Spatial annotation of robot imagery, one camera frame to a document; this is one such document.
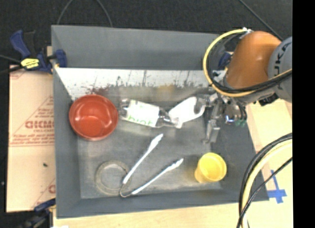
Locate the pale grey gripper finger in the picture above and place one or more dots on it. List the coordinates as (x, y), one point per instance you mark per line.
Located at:
(208, 133)
(215, 133)

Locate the yellow cup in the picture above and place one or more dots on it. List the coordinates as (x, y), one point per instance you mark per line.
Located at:
(211, 168)

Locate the grey metal bin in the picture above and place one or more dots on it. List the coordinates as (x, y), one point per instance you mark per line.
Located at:
(172, 145)

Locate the white plastic tongs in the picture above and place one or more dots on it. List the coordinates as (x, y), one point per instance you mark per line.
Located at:
(142, 159)

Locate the clear glass dish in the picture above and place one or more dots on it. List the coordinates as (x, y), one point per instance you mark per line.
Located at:
(110, 177)

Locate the red bowl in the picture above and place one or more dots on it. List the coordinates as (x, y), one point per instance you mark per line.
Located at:
(92, 118)

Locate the brown cardboard board red print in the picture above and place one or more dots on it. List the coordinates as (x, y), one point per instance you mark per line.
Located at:
(29, 128)

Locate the black cylinder on white bracket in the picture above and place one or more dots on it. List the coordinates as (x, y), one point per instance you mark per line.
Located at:
(268, 100)

